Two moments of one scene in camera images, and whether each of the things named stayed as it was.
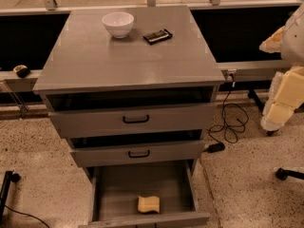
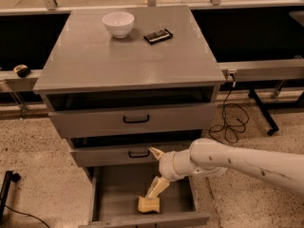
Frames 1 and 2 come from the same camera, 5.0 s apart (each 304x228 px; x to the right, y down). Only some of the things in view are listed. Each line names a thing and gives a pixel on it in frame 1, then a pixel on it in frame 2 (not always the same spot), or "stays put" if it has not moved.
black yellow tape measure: x=22 y=70 stays put
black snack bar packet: x=157 y=36 stays put
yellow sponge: x=148 y=203 stays put
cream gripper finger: x=274 y=43 -> x=158 y=154
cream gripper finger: x=286 y=96 -> x=157 y=186
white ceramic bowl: x=119 y=24 stays put
